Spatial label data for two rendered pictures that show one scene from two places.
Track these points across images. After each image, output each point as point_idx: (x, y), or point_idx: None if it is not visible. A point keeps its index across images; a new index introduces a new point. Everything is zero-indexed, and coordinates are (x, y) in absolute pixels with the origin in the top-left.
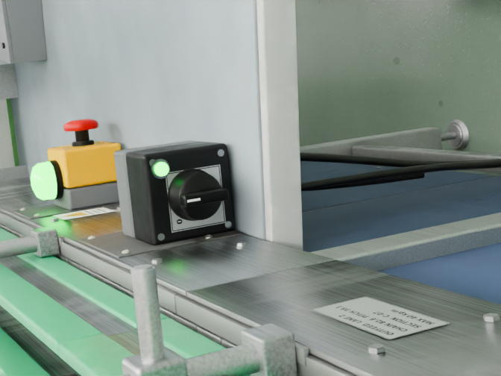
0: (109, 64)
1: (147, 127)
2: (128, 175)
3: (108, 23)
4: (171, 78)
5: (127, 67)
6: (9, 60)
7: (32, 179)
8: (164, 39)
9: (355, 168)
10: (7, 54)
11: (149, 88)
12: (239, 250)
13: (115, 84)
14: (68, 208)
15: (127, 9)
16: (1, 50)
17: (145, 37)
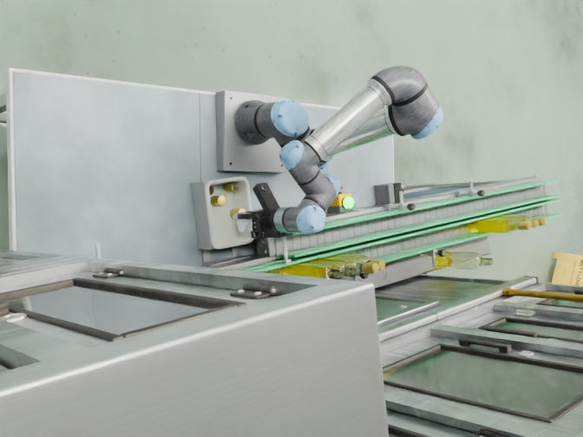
0: (330, 171)
1: (350, 186)
2: (395, 188)
3: (331, 159)
4: (363, 172)
5: (342, 171)
6: (285, 171)
7: (351, 201)
8: (361, 162)
9: None
10: (284, 168)
11: (352, 175)
12: (406, 199)
13: (333, 176)
14: (351, 210)
15: (343, 154)
16: (275, 167)
17: (352, 162)
